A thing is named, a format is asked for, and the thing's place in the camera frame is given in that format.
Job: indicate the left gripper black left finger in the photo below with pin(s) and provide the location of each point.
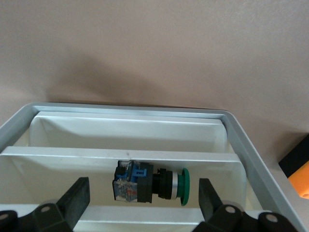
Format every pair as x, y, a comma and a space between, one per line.
72, 205

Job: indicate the white plastic drawer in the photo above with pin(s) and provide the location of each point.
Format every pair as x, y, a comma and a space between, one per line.
132, 135
144, 215
72, 154

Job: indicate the paper table cover sheet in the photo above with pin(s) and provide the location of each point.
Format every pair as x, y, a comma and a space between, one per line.
154, 48

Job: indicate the orange button enclosure box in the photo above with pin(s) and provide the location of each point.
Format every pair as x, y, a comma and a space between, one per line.
301, 183

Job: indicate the white drawer cabinet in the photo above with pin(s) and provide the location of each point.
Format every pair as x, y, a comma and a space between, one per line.
251, 157

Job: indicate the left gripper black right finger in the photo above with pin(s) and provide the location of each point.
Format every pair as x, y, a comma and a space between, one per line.
212, 207

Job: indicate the green push button switch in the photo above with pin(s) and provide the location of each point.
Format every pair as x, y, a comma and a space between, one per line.
144, 183

